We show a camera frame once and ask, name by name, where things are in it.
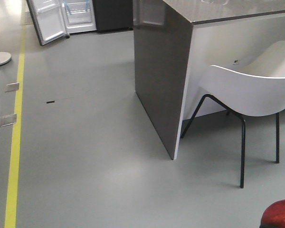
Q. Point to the red yellow apple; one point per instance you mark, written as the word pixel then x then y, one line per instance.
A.
pixel 274 216

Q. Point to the dark grey fridge neighbour cabinet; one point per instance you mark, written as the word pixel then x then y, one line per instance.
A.
pixel 111 15

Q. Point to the open white fridge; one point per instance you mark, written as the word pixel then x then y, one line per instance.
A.
pixel 54 19

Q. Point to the grey speckled kitchen counter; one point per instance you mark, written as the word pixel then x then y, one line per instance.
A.
pixel 175 41

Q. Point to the white shell chair black legs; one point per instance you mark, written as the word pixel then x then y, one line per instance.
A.
pixel 257 89

